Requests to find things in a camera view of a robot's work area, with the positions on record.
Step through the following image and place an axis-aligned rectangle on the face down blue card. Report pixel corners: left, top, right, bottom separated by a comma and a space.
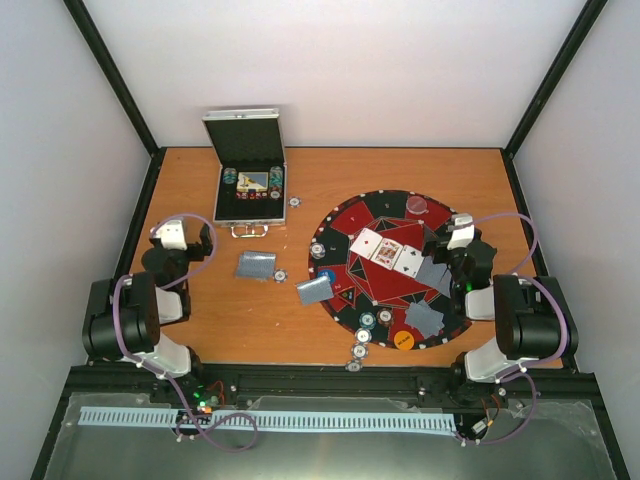
437, 270, 452, 298
415, 256, 449, 288

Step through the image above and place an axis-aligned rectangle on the clear dealer button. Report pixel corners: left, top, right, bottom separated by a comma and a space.
406, 195, 428, 215

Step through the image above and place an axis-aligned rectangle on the king face card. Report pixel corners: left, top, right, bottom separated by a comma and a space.
370, 238, 403, 270

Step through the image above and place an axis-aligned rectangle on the grey card deck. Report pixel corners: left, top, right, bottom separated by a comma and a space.
235, 251, 276, 280

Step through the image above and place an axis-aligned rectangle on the blue patterned playing card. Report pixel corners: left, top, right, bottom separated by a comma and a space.
416, 308, 444, 338
405, 301, 434, 329
296, 276, 334, 305

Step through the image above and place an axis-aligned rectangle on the ace of diamonds card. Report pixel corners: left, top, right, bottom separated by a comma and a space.
349, 228, 382, 259

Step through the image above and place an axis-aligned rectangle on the orange big blind button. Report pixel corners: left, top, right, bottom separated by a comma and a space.
393, 330, 415, 351

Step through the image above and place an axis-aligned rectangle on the blue green fifty chip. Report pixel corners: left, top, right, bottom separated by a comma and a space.
359, 312, 377, 330

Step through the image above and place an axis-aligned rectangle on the blue orange ten chip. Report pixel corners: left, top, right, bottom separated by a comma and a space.
351, 343, 368, 360
354, 328, 372, 344

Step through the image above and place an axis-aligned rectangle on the blue small blind button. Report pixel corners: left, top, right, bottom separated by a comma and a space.
318, 269, 336, 284

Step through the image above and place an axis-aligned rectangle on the poker chip stack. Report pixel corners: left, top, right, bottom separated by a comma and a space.
309, 242, 326, 260

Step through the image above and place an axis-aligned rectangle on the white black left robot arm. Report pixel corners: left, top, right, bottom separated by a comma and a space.
82, 214, 216, 403

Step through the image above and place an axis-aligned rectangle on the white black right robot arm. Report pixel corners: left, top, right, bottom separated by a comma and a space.
422, 214, 578, 406

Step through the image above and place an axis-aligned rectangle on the round red black poker mat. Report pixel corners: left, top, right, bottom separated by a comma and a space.
308, 190, 472, 350

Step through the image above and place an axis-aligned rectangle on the red dice row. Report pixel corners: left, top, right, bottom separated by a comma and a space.
236, 191, 269, 200

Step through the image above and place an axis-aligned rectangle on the left poker chip row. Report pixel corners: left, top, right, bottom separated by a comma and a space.
222, 168, 238, 185

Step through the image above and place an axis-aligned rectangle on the poker chip row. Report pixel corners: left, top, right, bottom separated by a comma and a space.
268, 166, 284, 200
222, 168, 238, 185

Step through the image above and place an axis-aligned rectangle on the boxed playing card deck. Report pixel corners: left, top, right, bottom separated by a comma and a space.
236, 171, 269, 192

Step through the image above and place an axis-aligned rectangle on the right poker chip row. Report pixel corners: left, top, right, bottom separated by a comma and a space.
268, 166, 284, 200

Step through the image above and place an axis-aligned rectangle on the aluminium poker chip case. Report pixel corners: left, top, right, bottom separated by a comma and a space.
202, 107, 288, 239

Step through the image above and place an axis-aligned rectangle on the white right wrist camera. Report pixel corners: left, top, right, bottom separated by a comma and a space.
446, 213, 482, 251

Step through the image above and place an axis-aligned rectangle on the light blue slotted cable duct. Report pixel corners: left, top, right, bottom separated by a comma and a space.
77, 406, 456, 436

